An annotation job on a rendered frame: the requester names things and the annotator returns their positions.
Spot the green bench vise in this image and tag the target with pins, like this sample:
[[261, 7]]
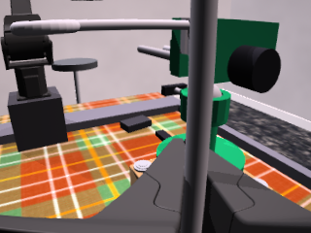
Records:
[[231, 34]]

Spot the tan wooden block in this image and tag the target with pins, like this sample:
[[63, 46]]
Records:
[[135, 175]]

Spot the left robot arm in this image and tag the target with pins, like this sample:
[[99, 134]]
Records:
[[30, 75]]

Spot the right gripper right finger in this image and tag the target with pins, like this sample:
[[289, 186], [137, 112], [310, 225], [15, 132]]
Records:
[[237, 203]]

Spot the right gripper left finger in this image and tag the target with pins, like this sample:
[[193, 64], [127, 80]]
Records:
[[153, 204]]

